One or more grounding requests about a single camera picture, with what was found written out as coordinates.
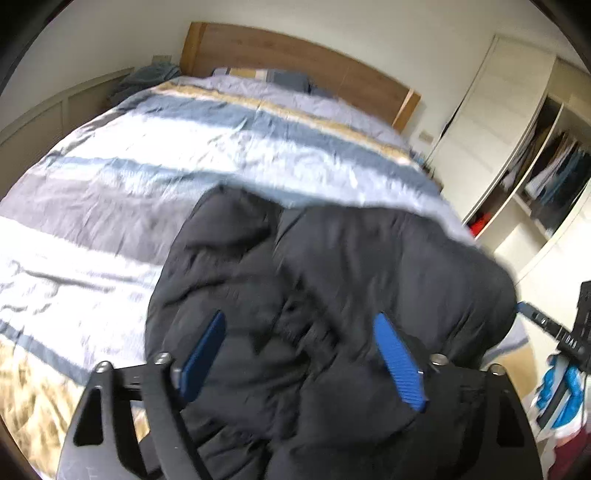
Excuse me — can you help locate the red thing in wardrobe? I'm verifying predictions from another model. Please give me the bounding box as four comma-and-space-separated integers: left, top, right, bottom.
468, 213, 491, 239

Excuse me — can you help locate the hanging grey garment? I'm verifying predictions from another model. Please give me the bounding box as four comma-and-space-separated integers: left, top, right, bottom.
501, 152, 528, 191

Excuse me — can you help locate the white wardrobe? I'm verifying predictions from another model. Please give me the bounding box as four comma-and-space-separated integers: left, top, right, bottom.
429, 34, 591, 298

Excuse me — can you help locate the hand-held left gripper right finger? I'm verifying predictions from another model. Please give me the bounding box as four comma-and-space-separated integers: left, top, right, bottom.
373, 311, 544, 480

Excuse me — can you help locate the wooden headboard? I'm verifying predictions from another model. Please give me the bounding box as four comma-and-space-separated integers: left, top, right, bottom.
180, 21, 422, 136

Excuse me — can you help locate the striped pillow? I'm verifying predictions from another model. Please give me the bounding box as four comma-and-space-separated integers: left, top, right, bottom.
211, 67, 279, 83

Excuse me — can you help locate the beige low wall cabinet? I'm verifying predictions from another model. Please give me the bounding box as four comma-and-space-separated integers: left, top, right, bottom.
0, 68, 136, 146

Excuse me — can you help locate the hanging clothes row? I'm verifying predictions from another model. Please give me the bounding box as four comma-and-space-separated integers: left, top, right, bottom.
524, 133, 591, 237

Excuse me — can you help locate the black puffer coat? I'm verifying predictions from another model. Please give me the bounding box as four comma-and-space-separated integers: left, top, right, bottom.
144, 185, 518, 480

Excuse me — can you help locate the blue crumpled cloth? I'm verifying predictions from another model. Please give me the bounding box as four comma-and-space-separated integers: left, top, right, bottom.
108, 62, 183, 101

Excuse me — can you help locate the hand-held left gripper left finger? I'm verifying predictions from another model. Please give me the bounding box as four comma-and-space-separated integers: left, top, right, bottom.
55, 310, 227, 480

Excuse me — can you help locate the blue white bag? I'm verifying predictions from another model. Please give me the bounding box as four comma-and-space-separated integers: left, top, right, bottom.
530, 354, 591, 437

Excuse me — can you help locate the dark red cloth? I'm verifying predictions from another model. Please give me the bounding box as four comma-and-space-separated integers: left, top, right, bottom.
551, 436, 591, 480

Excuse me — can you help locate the blue pillow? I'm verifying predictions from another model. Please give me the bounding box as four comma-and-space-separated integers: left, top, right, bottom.
268, 69, 314, 94

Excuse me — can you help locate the striped duvet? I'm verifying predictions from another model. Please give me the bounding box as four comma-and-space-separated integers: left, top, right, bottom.
0, 74, 530, 480

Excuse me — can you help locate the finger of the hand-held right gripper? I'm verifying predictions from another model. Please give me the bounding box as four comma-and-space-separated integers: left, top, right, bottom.
516, 301, 578, 357

